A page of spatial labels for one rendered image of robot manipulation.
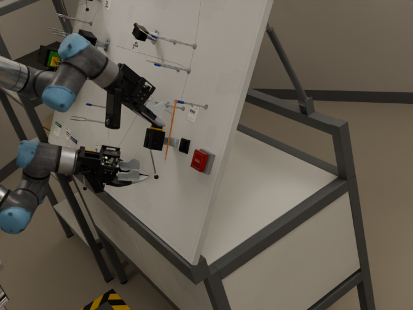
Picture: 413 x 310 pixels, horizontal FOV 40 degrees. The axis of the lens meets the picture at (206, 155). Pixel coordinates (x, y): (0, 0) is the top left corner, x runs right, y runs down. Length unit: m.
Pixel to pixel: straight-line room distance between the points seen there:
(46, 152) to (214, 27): 0.57
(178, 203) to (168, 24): 0.57
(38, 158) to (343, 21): 2.59
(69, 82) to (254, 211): 0.72
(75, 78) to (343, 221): 0.99
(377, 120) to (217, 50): 2.28
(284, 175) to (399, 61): 1.97
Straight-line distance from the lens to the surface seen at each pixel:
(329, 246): 1.95
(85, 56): 1.50
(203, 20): 1.69
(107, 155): 1.61
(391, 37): 3.74
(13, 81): 1.54
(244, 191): 1.93
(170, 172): 1.70
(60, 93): 1.47
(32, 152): 1.59
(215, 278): 1.67
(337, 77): 3.98
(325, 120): 1.83
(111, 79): 1.54
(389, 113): 3.83
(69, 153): 1.60
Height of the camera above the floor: 1.90
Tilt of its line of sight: 30 degrees down
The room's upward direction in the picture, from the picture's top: 17 degrees counter-clockwise
